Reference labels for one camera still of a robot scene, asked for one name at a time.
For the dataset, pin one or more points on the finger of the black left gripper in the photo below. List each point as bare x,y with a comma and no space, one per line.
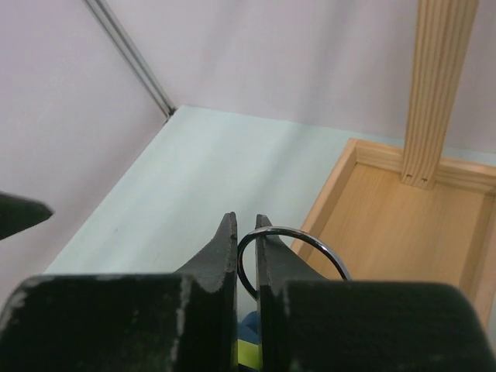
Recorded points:
21,213

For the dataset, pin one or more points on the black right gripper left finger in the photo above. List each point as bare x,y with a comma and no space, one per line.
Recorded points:
180,321

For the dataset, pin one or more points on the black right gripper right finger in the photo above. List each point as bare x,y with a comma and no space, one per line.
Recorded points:
310,323

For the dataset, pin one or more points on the dark blue t shirt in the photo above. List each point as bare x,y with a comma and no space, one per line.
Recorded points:
247,329

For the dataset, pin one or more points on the green hanger with metal hook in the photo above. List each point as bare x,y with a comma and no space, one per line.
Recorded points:
317,246

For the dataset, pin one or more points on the wooden rack with tray base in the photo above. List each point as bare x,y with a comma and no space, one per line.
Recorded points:
409,213

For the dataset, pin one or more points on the left aluminium frame post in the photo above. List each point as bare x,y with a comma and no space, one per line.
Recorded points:
102,11

